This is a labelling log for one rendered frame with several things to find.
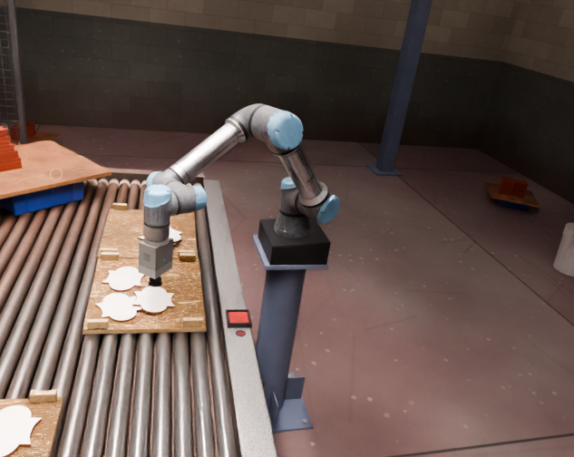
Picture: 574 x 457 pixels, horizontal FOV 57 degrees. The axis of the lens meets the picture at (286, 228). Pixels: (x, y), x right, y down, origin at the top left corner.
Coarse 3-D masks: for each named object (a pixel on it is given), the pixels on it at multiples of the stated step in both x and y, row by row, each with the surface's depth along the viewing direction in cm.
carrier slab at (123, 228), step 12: (108, 216) 214; (120, 216) 216; (132, 216) 217; (180, 216) 223; (192, 216) 225; (108, 228) 204; (120, 228) 206; (132, 228) 207; (180, 228) 213; (192, 228) 214; (108, 240) 196; (120, 240) 197; (132, 240) 199; (192, 240) 205; (120, 252) 190; (132, 252) 191
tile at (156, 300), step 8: (144, 288) 168; (152, 288) 169; (160, 288) 170; (136, 296) 164; (144, 296) 165; (152, 296) 166; (160, 296) 166; (168, 296) 167; (136, 304) 160; (144, 304) 161; (152, 304) 162; (160, 304) 162; (168, 304) 163; (152, 312) 158; (160, 312) 159
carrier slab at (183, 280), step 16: (96, 272) 176; (176, 272) 182; (192, 272) 184; (96, 288) 167; (176, 288) 173; (192, 288) 175; (176, 304) 166; (192, 304) 167; (144, 320) 156; (160, 320) 157; (176, 320) 158
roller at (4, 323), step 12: (48, 216) 212; (48, 228) 202; (36, 240) 194; (48, 240) 197; (36, 252) 185; (24, 264) 179; (36, 264) 180; (24, 276) 171; (24, 288) 167; (12, 300) 159; (12, 312) 155; (0, 324) 149; (12, 324) 152; (0, 336) 144; (0, 348) 142
